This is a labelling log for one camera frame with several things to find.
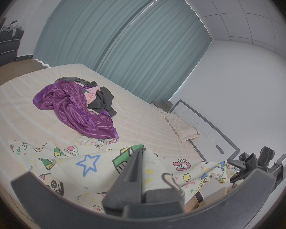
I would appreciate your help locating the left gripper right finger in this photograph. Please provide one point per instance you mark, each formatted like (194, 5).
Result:
(164, 200)

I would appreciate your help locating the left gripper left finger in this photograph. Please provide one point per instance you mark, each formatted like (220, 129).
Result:
(130, 182)

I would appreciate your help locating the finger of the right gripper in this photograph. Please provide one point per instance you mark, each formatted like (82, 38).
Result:
(238, 178)
(234, 163)

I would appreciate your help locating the white printed pyjama top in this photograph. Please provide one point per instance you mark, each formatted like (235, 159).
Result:
(93, 161)

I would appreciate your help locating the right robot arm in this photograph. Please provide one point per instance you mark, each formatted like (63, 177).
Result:
(267, 157)

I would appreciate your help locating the bed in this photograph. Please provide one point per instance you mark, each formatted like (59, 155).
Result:
(138, 108)

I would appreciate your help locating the pile of clothes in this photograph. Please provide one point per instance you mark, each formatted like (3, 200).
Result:
(71, 104)

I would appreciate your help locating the pale pink pillow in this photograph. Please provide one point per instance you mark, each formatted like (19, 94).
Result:
(183, 130)

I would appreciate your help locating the grey bedside table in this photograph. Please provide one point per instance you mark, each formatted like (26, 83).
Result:
(162, 105)

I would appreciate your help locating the dark grey chest of drawers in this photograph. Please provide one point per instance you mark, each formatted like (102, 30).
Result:
(4, 49)

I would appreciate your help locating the grey garment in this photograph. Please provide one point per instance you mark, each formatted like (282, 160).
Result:
(10, 28)

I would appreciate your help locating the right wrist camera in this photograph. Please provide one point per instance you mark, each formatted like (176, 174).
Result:
(249, 161)

